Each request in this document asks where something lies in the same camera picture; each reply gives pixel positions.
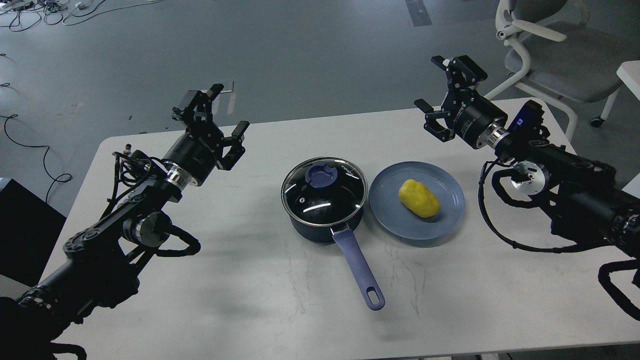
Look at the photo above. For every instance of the yellow potato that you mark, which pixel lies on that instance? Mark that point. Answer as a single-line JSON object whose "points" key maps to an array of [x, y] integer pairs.
{"points": [[418, 198]]}

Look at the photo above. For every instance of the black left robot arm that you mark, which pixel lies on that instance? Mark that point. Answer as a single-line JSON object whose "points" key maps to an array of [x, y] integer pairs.
{"points": [[105, 260]]}

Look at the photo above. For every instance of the blue round plate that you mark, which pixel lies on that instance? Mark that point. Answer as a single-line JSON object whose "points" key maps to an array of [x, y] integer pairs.
{"points": [[394, 217]]}

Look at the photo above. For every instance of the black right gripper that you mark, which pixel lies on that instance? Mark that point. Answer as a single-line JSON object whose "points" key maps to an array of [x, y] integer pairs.
{"points": [[467, 113]]}

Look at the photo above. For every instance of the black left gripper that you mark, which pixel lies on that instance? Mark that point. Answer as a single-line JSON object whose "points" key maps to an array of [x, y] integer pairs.
{"points": [[203, 147]]}

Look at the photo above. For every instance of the dark blue saucepan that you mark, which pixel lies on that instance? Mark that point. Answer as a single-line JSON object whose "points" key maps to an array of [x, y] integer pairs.
{"points": [[343, 235]]}

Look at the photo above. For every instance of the white side table corner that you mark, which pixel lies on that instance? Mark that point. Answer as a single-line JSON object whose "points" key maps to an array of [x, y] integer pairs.
{"points": [[629, 73]]}

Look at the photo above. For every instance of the glass pot lid blue knob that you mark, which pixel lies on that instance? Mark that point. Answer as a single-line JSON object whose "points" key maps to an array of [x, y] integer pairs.
{"points": [[323, 191]]}

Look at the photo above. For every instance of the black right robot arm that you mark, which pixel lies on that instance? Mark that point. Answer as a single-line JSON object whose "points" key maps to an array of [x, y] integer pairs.
{"points": [[577, 194]]}

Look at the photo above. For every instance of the black box at left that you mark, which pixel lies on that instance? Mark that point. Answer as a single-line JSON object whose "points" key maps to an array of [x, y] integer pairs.
{"points": [[29, 230]]}

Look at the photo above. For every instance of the white grey office chair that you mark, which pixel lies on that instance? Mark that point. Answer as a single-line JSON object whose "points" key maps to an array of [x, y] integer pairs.
{"points": [[560, 60]]}

